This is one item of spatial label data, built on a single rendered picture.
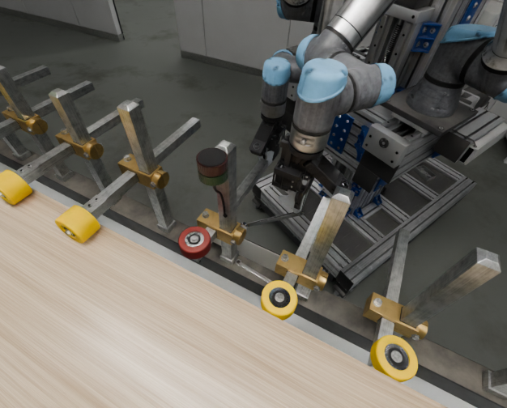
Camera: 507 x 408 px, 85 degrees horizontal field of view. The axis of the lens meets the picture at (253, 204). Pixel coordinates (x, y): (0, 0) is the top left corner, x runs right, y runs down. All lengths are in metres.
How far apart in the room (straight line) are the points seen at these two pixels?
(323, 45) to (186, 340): 0.64
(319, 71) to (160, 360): 0.58
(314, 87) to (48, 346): 0.68
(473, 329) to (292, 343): 1.47
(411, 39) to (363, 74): 0.66
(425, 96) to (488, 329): 1.37
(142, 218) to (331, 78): 0.80
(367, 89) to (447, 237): 1.81
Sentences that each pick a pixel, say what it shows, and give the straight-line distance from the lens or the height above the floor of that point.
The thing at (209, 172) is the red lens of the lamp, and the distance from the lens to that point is 0.53.
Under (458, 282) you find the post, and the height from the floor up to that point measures 1.05.
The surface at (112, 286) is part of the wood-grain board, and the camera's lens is 0.71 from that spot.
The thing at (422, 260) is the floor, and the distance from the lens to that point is 2.06.
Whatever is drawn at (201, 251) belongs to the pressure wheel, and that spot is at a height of 0.90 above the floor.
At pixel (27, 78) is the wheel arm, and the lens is 1.50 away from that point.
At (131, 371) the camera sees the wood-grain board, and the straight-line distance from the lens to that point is 0.64.
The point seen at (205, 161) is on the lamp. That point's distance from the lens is 0.54.
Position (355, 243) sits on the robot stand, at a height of 0.21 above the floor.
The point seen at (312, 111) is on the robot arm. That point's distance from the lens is 0.50.
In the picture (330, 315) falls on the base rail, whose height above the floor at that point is 0.70.
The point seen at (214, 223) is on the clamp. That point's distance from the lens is 0.79.
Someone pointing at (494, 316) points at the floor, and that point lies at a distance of 2.10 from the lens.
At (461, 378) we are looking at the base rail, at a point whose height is 0.70.
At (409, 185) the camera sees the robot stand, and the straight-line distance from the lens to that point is 2.12.
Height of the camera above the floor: 1.50
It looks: 49 degrees down
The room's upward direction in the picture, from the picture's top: 4 degrees clockwise
